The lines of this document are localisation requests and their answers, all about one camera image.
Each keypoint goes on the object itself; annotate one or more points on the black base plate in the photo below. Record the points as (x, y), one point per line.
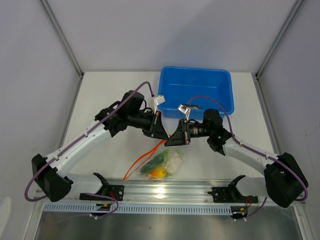
(228, 195)
(113, 191)

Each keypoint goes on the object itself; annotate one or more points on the blue plastic bin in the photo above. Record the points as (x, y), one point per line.
(179, 84)

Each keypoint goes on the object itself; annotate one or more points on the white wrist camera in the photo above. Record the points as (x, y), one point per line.
(155, 101)
(184, 109)

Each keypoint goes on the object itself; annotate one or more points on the left aluminium frame post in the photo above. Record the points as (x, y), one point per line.
(53, 21)

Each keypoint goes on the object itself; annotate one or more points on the yellow orange mango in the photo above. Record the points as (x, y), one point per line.
(157, 173)

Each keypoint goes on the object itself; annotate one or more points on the white green cauliflower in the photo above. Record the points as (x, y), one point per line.
(173, 161)

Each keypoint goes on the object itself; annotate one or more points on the white slotted cable duct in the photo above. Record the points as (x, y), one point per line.
(133, 208)

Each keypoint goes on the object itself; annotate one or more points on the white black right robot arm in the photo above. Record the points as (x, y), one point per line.
(282, 179)

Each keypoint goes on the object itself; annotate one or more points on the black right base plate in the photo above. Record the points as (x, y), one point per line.
(228, 195)

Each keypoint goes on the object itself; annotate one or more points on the green cucumber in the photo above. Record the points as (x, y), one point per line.
(149, 166)

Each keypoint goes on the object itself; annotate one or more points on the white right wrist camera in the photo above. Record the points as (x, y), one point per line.
(184, 109)

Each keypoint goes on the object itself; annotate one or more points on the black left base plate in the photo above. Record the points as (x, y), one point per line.
(113, 191)

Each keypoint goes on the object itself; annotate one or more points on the grey toy fish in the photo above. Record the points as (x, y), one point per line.
(194, 107)

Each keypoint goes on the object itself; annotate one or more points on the aluminium frame post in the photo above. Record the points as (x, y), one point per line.
(53, 21)
(284, 29)

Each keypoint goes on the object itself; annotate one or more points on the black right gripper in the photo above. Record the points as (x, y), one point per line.
(180, 137)

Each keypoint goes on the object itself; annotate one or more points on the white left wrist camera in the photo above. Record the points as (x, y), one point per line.
(155, 101)

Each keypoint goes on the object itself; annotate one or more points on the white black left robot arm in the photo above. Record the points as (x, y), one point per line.
(52, 172)

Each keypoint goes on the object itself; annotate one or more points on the right aluminium frame post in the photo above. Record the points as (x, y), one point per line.
(284, 29)

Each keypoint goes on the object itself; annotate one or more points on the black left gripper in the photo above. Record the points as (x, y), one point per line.
(156, 129)

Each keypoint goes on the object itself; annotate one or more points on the green grape bunch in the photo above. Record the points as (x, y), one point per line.
(164, 156)

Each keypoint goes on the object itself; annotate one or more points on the clear zip bag orange zipper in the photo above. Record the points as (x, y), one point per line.
(134, 170)

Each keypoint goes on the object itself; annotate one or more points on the aluminium mounting rail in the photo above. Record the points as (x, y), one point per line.
(164, 191)

